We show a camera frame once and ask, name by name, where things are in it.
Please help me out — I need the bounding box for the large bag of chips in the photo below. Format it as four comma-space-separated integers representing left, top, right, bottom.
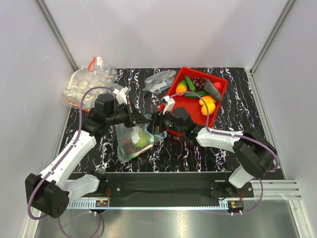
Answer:
63, 56, 118, 107

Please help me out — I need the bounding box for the yellow orange mango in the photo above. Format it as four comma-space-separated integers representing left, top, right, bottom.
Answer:
175, 80, 187, 95

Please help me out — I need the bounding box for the dark green cucumber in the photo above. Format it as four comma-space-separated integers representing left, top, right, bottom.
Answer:
184, 90, 209, 99

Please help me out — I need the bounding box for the clear blue zip bag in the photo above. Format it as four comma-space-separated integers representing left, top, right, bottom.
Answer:
115, 124, 167, 164

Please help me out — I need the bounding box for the pale green cabbage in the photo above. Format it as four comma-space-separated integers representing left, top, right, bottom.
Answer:
131, 131, 149, 148

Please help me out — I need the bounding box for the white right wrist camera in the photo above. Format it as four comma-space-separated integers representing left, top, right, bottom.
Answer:
161, 95, 175, 115

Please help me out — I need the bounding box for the aluminium frame rail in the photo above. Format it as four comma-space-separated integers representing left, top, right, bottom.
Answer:
32, 180, 302, 200

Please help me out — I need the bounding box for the grey toy fish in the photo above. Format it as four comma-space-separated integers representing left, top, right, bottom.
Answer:
204, 78, 222, 102

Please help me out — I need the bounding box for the clear zip bag with label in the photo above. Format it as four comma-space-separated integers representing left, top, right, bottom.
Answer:
143, 70, 176, 94

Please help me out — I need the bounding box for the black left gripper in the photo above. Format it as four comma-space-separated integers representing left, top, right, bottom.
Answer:
106, 101, 151, 128

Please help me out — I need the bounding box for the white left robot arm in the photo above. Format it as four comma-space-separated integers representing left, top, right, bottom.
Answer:
25, 103, 149, 220

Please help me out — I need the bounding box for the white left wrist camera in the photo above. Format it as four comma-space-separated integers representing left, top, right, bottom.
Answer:
114, 87, 130, 105

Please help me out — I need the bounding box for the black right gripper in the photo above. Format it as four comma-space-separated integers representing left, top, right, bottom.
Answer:
141, 108, 185, 135

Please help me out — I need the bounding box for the small green cucumber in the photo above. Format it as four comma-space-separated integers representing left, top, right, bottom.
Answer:
184, 75, 196, 92

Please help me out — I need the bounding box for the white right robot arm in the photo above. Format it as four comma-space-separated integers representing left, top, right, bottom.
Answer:
147, 108, 279, 197

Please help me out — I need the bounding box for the white slotted cable duct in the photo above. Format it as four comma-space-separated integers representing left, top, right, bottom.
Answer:
67, 198, 228, 210

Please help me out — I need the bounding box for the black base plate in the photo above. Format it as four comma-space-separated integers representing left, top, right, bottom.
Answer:
78, 171, 254, 199

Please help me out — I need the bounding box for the yellow lemon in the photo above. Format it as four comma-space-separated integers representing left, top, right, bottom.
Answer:
199, 95, 217, 105

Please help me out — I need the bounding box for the purple grape bunch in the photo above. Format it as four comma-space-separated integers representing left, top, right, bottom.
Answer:
191, 77, 206, 91

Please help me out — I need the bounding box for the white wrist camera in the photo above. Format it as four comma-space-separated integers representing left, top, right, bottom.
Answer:
161, 95, 175, 115
114, 87, 130, 105

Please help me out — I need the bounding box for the red chili pepper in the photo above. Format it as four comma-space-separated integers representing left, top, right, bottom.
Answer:
123, 140, 135, 155

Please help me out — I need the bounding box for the yellow orange fruit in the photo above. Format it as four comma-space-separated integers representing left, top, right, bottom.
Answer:
201, 103, 216, 116

